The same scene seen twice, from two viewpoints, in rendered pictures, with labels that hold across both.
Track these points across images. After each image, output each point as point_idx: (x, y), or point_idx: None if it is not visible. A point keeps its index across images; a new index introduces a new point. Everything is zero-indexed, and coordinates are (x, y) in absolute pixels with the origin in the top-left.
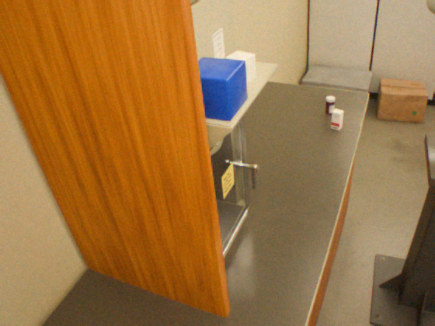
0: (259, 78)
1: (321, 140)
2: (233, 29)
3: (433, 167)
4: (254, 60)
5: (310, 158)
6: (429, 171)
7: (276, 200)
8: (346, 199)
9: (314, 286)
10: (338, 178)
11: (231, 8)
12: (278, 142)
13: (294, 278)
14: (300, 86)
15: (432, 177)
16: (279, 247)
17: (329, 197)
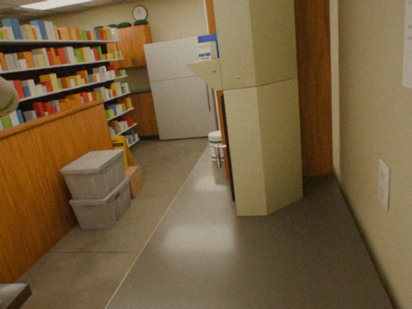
0: (197, 61)
1: None
2: (216, 31)
3: (8, 300)
4: (198, 48)
5: (176, 284)
6: (18, 298)
7: (213, 230)
8: None
9: (178, 194)
10: (144, 262)
11: (214, 14)
12: (229, 306)
13: (191, 195)
14: None
15: (26, 284)
16: (204, 205)
17: (159, 242)
